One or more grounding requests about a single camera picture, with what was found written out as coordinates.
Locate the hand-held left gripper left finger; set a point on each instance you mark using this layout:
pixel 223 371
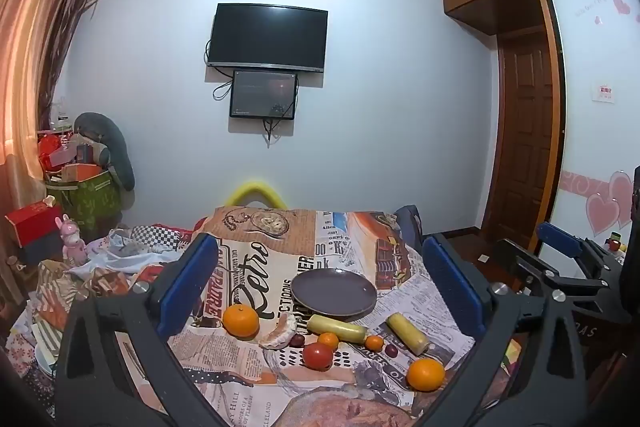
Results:
pixel 180 287

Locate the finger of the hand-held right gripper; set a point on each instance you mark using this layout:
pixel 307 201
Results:
pixel 557 239
pixel 515 262

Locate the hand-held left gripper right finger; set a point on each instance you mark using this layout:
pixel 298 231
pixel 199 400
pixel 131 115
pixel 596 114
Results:
pixel 452 287

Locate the short sugarcane piece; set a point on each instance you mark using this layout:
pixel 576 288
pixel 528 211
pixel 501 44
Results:
pixel 407 333

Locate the large orange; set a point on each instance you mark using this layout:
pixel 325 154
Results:
pixel 425 374
pixel 240 321

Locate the small tangerine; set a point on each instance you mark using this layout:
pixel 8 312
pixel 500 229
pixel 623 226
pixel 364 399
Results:
pixel 329 340
pixel 374 343

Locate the peeled pomelo segment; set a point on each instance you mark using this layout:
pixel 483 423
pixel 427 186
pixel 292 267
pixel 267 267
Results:
pixel 278 333

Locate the dark round plate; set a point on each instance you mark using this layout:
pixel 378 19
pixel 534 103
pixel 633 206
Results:
pixel 334 294

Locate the long sugarcane piece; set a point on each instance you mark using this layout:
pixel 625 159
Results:
pixel 337 329

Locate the black white checkered cloth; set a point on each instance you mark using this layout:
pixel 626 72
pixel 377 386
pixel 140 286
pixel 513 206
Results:
pixel 160 237

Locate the dark grape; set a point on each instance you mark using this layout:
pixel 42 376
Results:
pixel 298 340
pixel 391 350

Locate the printed newspaper-pattern tablecloth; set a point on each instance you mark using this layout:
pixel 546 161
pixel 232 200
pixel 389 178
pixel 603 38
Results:
pixel 270 252

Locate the brown wooden door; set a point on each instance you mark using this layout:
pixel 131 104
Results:
pixel 525 137

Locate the pink plush bunny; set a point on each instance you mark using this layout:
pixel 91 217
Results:
pixel 73 242

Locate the green storage box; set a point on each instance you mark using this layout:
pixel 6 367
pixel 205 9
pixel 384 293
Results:
pixel 92 202

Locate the yellow foam tube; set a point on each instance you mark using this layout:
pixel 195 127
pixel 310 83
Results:
pixel 255 187

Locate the red tomato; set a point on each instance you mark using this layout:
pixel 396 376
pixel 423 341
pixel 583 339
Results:
pixel 316 356

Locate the grey plush toy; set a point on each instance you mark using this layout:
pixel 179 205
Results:
pixel 117 147

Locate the red box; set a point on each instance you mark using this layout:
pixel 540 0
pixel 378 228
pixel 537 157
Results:
pixel 32 222

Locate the red bag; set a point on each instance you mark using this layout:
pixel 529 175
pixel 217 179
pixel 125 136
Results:
pixel 52 152

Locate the brown curtain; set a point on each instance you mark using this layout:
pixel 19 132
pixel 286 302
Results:
pixel 35 57

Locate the small wall-mounted monitor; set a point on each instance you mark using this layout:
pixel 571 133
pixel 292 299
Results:
pixel 263 94

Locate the wall-mounted black television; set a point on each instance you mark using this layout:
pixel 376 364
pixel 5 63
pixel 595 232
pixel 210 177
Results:
pixel 267 37

